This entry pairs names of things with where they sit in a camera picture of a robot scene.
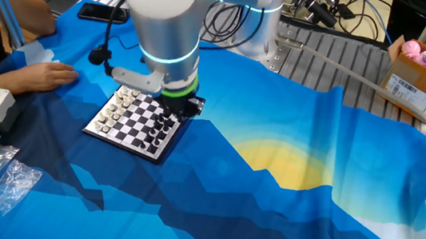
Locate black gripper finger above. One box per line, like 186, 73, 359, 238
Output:
156, 102, 177, 121
181, 96, 209, 120

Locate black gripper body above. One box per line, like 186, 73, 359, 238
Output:
157, 91, 204, 114

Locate person left forearm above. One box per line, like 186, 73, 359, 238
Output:
8, 0, 58, 41

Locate black white chessboard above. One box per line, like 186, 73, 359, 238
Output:
77, 76, 198, 174

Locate person right hand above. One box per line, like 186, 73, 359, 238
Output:
7, 58, 81, 97

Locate black smartphone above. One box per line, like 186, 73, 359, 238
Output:
75, 0, 131, 30

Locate blue landscape tablecloth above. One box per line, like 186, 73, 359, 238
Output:
0, 0, 426, 239

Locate grey flexible conduit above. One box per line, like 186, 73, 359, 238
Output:
275, 21, 426, 164

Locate white shipping label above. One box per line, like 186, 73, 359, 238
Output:
384, 70, 426, 120

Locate pink plastic toy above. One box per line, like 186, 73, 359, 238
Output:
400, 38, 426, 73

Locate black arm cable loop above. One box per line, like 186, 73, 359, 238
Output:
195, 0, 269, 54

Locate black camera cable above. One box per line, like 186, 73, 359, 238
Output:
82, 0, 144, 81

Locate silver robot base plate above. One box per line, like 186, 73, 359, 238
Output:
257, 30, 307, 75

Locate tangled black desk cables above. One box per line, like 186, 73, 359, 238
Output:
315, 0, 397, 54

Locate slanted aluminium frame strut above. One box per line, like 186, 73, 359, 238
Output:
0, 0, 27, 52

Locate blue cable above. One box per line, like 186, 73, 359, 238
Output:
363, 0, 394, 49

